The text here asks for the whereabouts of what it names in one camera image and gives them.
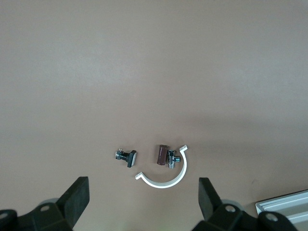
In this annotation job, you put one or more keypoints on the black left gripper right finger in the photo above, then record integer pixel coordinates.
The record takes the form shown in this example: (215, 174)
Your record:
(208, 199)

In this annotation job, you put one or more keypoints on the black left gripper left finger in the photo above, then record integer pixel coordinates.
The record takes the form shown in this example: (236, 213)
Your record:
(77, 197)

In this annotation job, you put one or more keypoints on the white drawer cabinet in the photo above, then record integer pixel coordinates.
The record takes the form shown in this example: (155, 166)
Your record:
(288, 202)

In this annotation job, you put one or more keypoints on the brown cylindrical capacitor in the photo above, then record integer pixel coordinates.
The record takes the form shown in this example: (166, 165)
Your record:
(161, 155)

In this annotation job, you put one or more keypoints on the small black clip component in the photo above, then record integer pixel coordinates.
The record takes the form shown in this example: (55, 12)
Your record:
(131, 158)

